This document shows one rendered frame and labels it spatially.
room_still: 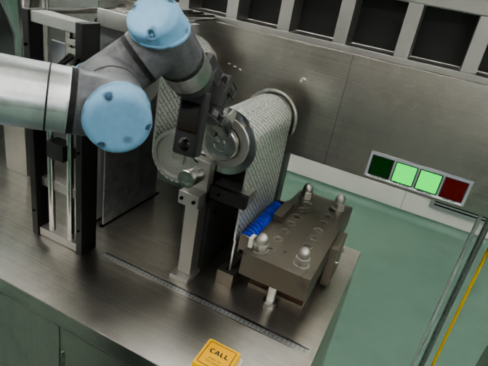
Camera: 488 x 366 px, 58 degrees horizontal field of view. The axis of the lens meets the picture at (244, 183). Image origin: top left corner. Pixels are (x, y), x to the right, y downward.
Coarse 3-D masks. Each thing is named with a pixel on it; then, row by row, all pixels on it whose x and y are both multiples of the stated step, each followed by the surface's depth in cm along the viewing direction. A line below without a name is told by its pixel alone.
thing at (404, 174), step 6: (396, 168) 112; (402, 168) 112; (408, 168) 111; (414, 168) 110; (396, 174) 113; (402, 174) 112; (408, 174) 112; (414, 174) 111; (396, 180) 113; (402, 180) 113; (408, 180) 112
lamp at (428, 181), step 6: (420, 174) 110; (426, 174) 110; (432, 174) 109; (420, 180) 111; (426, 180) 110; (432, 180) 110; (438, 180) 109; (420, 186) 111; (426, 186) 111; (432, 186) 110; (438, 186) 109; (432, 192) 111
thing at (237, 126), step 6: (288, 108) 112; (234, 126) 91; (240, 126) 90; (240, 132) 91; (204, 138) 95; (240, 138) 91; (246, 138) 91; (204, 144) 96; (240, 144) 92; (246, 144) 91; (204, 150) 96; (240, 150) 92; (246, 150) 92; (210, 156) 96; (240, 156) 93; (216, 162) 96; (222, 162) 95; (228, 162) 95; (234, 162) 94; (240, 162) 93
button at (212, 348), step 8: (208, 344) 86; (216, 344) 86; (200, 352) 84; (208, 352) 84; (216, 352) 84; (224, 352) 85; (232, 352) 85; (200, 360) 82; (208, 360) 82; (216, 360) 83; (224, 360) 83; (232, 360) 83
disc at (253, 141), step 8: (240, 120) 90; (248, 128) 90; (248, 136) 91; (256, 144) 91; (248, 152) 92; (248, 160) 93; (216, 168) 97; (224, 168) 96; (232, 168) 95; (240, 168) 94
